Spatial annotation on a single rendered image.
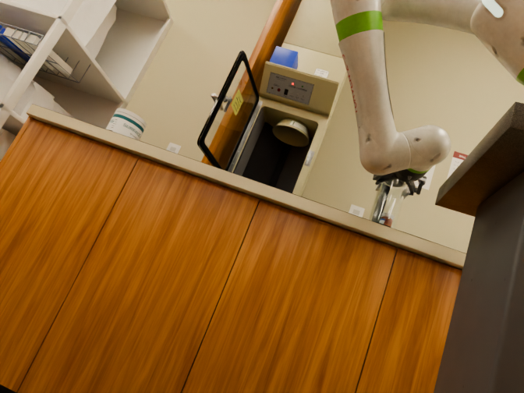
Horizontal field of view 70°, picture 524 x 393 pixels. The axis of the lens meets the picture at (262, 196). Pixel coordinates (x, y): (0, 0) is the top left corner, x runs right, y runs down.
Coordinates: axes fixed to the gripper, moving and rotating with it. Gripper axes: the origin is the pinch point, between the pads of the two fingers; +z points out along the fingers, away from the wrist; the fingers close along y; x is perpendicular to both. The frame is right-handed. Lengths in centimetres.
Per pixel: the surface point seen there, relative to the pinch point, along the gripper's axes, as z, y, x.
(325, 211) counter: -15.2, 19.7, 20.8
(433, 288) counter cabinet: -12.7, -16.9, 31.4
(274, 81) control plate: 8, 57, -33
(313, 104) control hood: 10.4, 38.4, -30.2
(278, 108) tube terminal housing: 15, 52, -26
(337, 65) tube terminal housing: 14, 35, -54
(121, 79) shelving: 58, 157, -39
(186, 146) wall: 59, 102, -12
